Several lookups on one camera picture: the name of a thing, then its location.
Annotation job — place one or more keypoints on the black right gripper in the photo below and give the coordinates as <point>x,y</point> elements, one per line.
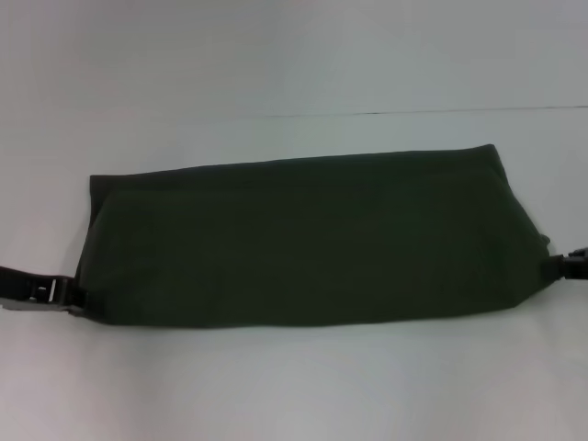
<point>579,264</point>

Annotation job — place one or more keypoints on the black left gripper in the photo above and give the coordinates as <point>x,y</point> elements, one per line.
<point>32,289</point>

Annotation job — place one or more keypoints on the dark green shirt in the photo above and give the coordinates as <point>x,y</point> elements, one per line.
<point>312,239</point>

